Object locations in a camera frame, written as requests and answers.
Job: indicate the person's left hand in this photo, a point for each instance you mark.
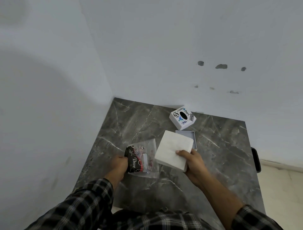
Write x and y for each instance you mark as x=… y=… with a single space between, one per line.
x=118 y=167

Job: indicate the person's right hand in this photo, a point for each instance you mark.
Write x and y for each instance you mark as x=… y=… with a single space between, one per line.
x=195 y=167

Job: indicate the person's right thumb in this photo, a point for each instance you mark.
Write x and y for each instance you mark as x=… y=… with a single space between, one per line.
x=183 y=153

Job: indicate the person's left thumb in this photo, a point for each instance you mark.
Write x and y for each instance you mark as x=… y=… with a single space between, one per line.
x=124 y=159

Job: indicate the black snack packet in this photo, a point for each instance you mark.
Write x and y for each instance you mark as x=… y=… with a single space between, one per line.
x=136 y=160

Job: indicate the white paper napkin stack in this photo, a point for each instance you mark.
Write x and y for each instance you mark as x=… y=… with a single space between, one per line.
x=171 y=150

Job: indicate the clear plastic bag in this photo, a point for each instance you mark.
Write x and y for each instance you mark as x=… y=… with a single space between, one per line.
x=148 y=147

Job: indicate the person's left forearm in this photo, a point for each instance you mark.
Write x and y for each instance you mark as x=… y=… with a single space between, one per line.
x=90 y=203

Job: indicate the person's right forearm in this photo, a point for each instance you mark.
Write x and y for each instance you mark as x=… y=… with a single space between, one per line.
x=227 y=203

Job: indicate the white box base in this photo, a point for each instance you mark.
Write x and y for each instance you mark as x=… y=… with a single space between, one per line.
x=191 y=137

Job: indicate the white box lid with stickers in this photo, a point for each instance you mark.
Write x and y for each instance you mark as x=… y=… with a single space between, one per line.
x=182 y=118

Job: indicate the plaid shirt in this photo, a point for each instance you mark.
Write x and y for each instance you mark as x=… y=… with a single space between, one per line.
x=161 y=220

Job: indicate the black chair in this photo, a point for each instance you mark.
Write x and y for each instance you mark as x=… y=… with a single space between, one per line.
x=256 y=160

